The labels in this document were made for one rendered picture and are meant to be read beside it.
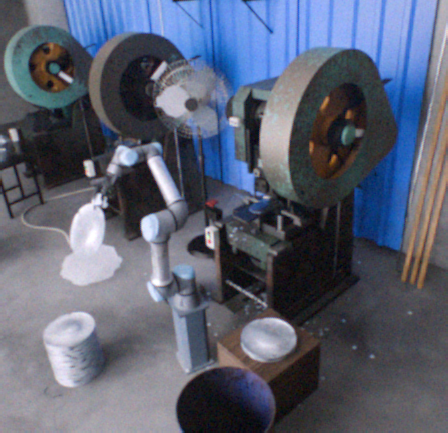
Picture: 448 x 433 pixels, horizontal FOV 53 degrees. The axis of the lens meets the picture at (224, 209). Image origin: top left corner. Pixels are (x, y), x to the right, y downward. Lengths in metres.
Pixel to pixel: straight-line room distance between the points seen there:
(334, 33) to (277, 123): 1.70
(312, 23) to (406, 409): 2.75
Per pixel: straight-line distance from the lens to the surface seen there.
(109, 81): 3.50
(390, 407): 2.74
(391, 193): 3.72
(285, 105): 2.11
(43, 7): 7.21
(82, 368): 2.86
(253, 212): 2.75
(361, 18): 3.58
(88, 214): 2.44
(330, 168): 2.55
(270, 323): 2.54
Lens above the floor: 2.08
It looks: 28 degrees down
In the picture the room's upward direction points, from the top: 4 degrees counter-clockwise
